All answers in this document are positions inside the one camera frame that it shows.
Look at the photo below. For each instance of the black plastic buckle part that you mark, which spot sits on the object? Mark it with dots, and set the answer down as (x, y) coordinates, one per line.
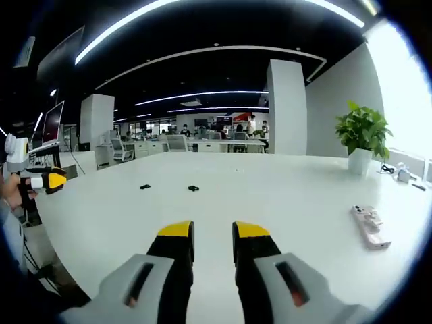
(146, 186)
(193, 187)

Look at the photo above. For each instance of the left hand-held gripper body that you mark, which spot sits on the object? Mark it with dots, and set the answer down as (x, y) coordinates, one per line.
(15, 155)

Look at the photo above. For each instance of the grey office chair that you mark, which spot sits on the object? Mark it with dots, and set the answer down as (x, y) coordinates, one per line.
(177, 143)

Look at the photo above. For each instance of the small white device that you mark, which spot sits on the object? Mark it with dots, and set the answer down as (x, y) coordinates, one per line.
(403, 173)

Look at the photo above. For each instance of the ceiling light strip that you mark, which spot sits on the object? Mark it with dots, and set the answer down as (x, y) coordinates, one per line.
(189, 13)
(202, 95)

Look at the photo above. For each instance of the small black item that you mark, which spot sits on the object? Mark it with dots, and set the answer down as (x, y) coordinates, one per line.
(419, 186)

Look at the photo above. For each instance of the white plant pot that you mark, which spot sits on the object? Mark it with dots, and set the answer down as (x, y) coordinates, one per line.
(359, 163)

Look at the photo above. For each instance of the pink smartphone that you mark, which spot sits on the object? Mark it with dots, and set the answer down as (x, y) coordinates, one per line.
(371, 236)

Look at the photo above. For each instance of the white mesh office chair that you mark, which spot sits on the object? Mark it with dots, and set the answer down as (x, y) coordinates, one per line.
(118, 148)

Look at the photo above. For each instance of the person's left hand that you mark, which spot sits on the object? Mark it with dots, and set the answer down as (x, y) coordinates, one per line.
(13, 194)

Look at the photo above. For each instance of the computer monitor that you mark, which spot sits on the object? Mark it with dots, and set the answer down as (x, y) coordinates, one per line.
(53, 123)

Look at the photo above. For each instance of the green leafy plant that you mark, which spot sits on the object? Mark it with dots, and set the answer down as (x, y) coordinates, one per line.
(364, 130)

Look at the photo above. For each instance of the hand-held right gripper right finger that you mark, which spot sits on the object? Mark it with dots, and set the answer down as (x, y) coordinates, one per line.
(266, 290)

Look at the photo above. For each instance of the row of white office desks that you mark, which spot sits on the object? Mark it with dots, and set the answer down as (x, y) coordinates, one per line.
(209, 146)

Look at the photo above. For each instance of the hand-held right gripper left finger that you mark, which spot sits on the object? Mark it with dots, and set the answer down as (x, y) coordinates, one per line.
(135, 297)

